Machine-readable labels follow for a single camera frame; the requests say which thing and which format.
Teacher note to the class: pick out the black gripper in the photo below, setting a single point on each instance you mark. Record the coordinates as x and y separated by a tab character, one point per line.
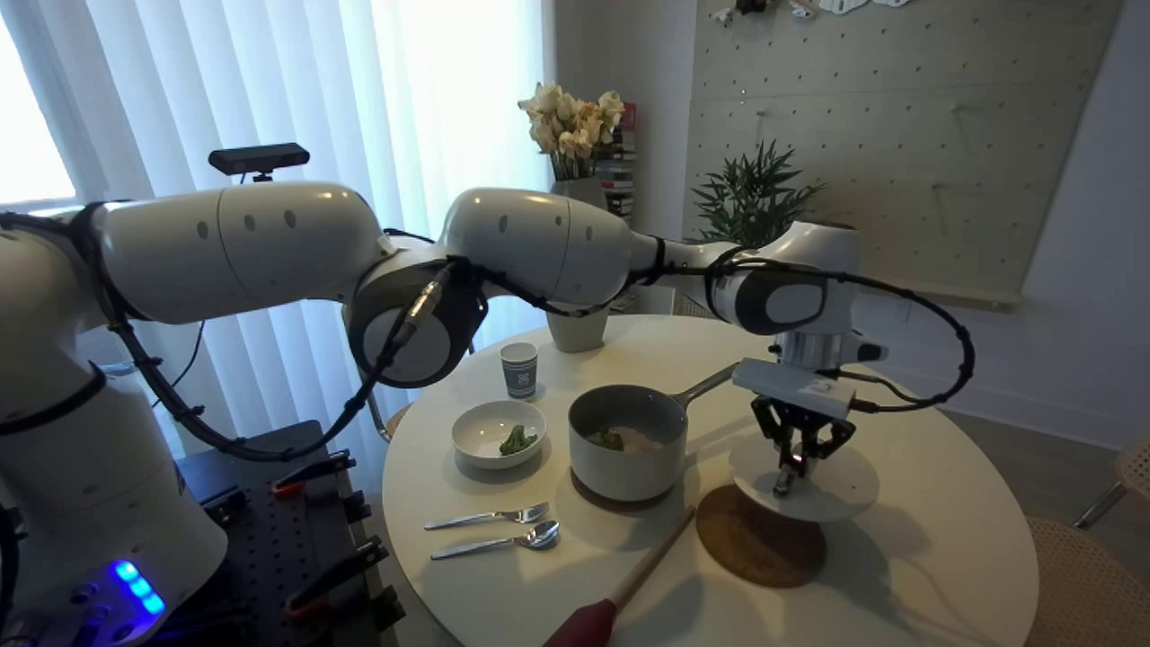
803	423

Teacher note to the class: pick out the wooden spatula red head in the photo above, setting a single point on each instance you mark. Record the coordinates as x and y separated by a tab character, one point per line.
633	578

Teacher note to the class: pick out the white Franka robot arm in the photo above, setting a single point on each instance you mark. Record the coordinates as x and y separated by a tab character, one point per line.
239	246

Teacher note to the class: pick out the round cork trivet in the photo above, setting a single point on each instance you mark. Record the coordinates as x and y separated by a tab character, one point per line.
629	503
760	545

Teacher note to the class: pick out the rice and greens filling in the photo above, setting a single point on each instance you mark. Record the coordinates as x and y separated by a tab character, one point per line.
629	440

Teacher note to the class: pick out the wooden pegboard shelf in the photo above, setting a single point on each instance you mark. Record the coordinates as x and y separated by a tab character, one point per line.
959	294

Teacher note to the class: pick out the white ribbed tall vase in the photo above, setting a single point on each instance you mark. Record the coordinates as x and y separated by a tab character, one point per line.
579	327

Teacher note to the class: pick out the green potted plant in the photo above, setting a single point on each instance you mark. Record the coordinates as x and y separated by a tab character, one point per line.
748	198

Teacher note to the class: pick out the green broccoli piece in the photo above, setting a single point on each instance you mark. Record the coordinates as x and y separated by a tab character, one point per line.
518	440

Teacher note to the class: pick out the blue white paper cup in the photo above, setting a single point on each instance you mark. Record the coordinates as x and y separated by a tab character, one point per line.
518	376

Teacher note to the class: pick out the white ceramic bowl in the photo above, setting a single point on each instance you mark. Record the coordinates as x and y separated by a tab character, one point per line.
488	434

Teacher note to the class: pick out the silver spoon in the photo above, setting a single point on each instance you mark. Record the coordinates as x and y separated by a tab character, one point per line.
499	545

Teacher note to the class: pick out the silver fork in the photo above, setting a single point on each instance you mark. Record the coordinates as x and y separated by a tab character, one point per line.
488	519

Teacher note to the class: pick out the narrow shelf with items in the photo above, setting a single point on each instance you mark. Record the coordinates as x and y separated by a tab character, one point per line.
623	167

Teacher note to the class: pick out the black clamp orange grip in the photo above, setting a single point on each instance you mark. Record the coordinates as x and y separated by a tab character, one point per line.
315	477
335	578

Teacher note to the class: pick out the black perforated robot cart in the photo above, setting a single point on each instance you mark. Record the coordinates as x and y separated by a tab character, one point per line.
281	526

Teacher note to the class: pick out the white sheer curtain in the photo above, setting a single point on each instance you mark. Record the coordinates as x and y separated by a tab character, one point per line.
398	110

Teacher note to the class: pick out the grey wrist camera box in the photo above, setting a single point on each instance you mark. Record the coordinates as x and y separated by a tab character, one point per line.
791	386

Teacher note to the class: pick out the beige wall pegboard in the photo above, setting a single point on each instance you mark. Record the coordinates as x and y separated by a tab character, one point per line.
901	146

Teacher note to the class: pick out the black external camera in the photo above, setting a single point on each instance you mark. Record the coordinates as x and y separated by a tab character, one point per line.
258	161

